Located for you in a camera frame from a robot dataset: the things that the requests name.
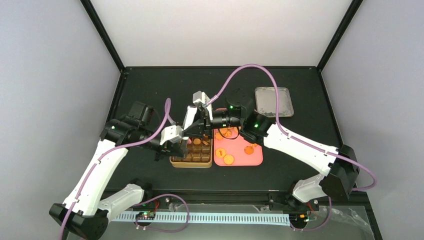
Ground gold cookie tin box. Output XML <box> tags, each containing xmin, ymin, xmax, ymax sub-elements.
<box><xmin>169</xmin><ymin>134</ymin><xmax>213</xmax><ymax>168</ymax></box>

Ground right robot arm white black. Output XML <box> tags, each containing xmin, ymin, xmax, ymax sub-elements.
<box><xmin>192</xmin><ymin>89</ymin><xmax>360</xmax><ymax>210</ymax></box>

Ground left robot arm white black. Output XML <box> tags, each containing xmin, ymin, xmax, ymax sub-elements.
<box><xmin>49</xmin><ymin>98</ymin><xmax>184</xmax><ymax>240</ymax></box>

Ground pink plastic tray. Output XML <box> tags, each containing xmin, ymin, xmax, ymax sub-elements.
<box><xmin>212</xmin><ymin>123</ymin><xmax>263</xmax><ymax>167</ymax></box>

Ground round golden cookie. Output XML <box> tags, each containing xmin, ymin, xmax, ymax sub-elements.
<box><xmin>223</xmin><ymin>154</ymin><xmax>235</xmax><ymax>165</ymax></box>

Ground silver tin lid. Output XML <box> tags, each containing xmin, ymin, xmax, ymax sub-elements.
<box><xmin>254</xmin><ymin>87</ymin><xmax>294</xmax><ymax>118</ymax></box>

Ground left circuit board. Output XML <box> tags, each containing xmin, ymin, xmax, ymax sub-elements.
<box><xmin>135</xmin><ymin>211</ymin><xmax>156</xmax><ymax>221</ymax></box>

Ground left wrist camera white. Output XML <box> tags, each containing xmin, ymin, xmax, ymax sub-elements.
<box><xmin>160</xmin><ymin>125</ymin><xmax>184</xmax><ymax>145</ymax></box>

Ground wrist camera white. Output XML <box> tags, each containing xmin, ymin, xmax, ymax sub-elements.
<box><xmin>192</xmin><ymin>90</ymin><xmax>213</xmax><ymax>121</ymax></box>
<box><xmin>160</xmin><ymin>125</ymin><xmax>184</xmax><ymax>145</ymax></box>

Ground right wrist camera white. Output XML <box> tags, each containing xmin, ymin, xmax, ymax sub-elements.
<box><xmin>192</xmin><ymin>90</ymin><xmax>213</xmax><ymax>121</ymax></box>

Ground white slotted cable duct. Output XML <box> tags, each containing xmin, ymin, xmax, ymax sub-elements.
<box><xmin>113</xmin><ymin>211</ymin><xmax>291</xmax><ymax>226</ymax></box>

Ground black front rail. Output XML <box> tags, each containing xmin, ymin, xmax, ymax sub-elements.
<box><xmin>148</xmin><ymin>190</ymin><xmax>370</xmax><ymax>210</ymax></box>

